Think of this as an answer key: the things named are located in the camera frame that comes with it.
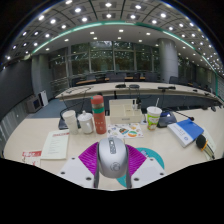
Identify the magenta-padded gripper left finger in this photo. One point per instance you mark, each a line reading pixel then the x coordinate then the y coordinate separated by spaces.
pixel 75 171

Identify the blue and white book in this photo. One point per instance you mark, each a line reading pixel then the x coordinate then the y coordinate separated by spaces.
pixel 185 131

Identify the white standing appliance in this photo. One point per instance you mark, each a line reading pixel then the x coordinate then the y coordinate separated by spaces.
pixel 43 98

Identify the white printed booklet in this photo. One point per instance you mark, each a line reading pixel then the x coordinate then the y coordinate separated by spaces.
pixel 55 144

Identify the colourful sticker sheet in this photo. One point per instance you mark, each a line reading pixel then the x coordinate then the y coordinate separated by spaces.
pixel 128 130

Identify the white lidded mug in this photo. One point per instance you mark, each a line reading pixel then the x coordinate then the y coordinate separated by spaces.
pixel 86 123

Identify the green printed paper cup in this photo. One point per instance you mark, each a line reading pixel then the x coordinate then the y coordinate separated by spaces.
pixel 153 118

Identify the round teal printed mouse pad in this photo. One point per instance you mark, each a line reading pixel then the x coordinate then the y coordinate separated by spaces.
pixel 154 153

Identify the yellow and black handheld microphone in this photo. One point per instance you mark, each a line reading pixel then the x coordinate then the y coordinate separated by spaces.
pixel 201 141

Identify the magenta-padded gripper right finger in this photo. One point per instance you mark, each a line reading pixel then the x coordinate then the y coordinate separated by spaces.
pixel 148 170

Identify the white open box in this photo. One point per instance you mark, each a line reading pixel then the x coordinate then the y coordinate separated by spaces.
pixel 126 113

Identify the grey box monitor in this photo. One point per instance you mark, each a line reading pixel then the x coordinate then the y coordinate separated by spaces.
pixel 34 104

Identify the long curved conference table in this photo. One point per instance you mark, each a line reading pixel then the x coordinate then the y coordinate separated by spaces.
pixel 133 89

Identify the red and white leaflet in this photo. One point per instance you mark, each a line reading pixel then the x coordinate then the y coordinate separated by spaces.
pixel 32 157

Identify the stack of white paper cups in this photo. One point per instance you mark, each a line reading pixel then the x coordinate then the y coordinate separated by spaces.
pixel 70 122

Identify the ceiling lights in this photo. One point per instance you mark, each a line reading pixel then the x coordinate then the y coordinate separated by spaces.
pixel 108 15

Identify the red drink bottle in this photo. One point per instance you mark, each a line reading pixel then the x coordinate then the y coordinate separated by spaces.
pixel 99 116

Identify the black desk microphone console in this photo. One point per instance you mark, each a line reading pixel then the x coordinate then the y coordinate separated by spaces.
pixel 167 119

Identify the silver computer mouse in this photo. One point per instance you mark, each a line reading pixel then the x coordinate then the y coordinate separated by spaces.
pixel 112 156

